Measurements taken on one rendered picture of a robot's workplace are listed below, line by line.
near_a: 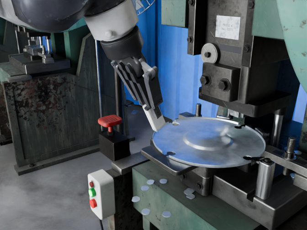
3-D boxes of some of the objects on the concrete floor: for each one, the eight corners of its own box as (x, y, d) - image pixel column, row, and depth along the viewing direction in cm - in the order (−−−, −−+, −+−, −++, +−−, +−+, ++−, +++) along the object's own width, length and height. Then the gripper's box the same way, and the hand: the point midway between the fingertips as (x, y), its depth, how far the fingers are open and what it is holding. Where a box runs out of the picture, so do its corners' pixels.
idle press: (8, 197, 188) (-67, -172, 124) (-20, 138, 262) (-77, -111, 198) (197, 133, 271) (210, -107, 208) (134, 103, 346) (130, -81, 282)
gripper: (84, 38, 60) (130, 128, 74) (122, 47, 51) (166, 148, 65) (113, 18, 63) (153, 108, 77) (155, 24, 54) (191, 126, 67)
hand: (154, 115), depth 69 cm, fingers closed
